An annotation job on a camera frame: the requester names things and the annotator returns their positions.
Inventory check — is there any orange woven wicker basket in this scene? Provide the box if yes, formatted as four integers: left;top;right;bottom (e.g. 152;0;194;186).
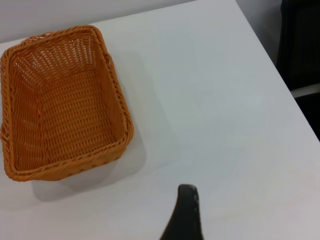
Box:
0;24;135;184

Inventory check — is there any dark furniture beside table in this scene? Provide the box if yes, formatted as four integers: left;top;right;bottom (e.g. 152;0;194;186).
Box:
276;0;320;141

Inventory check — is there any white bar behind table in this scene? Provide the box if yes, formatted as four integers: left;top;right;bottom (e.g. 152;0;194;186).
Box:
291;83;320;99

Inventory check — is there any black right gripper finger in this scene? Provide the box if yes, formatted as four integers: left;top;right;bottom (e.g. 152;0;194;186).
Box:
159;184;205;240

